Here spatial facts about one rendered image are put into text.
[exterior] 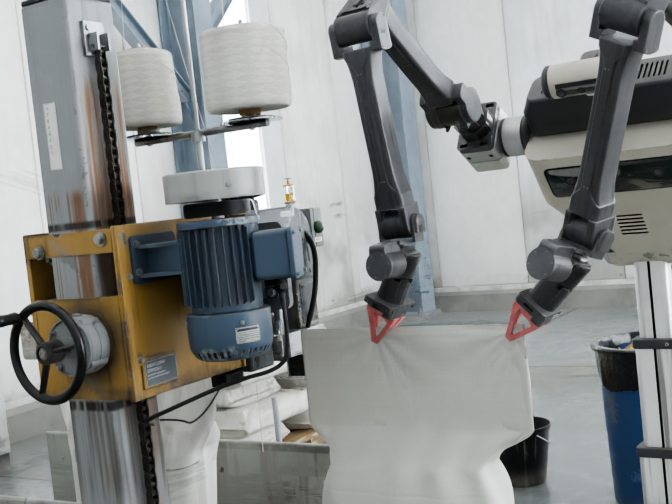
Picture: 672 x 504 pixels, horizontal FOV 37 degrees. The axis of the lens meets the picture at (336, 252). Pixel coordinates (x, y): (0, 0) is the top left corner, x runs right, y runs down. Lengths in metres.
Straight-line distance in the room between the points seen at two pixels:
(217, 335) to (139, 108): 0.53
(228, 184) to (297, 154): 7.85
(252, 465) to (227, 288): 1.02
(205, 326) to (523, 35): 8.91
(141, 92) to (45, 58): 0.23
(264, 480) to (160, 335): 0.89
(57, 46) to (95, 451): 0.73
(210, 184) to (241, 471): 1.17
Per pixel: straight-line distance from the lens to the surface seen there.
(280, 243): 1.72
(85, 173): 1.82
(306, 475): 2.58
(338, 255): 10.01
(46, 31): 1.89
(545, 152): 2.23
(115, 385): 1.83
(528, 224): 10.42
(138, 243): 1.80
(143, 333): 1.82
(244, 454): 2.68
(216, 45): 1.87
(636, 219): 2.28
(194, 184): 1.71
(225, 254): 1.73
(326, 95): 10.13
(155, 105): 2.02
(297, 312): 2.22
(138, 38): 7.65
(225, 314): 1.73
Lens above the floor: 1.34
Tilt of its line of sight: 3 degrees down
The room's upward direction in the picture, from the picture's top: 6 degrees counter-clockwise
